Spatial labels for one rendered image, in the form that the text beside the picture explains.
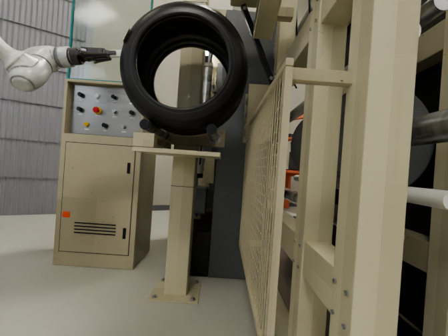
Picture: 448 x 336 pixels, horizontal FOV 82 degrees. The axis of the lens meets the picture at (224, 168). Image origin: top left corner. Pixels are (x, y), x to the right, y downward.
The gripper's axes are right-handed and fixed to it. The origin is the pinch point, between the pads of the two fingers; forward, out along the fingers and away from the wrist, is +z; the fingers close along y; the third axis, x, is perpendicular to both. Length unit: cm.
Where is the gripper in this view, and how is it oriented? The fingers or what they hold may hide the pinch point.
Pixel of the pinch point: (117, 53)
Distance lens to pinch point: 137.5
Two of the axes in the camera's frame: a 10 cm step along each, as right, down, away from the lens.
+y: -0.1, 0.0, 10.0
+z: 10.0, -0.7, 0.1
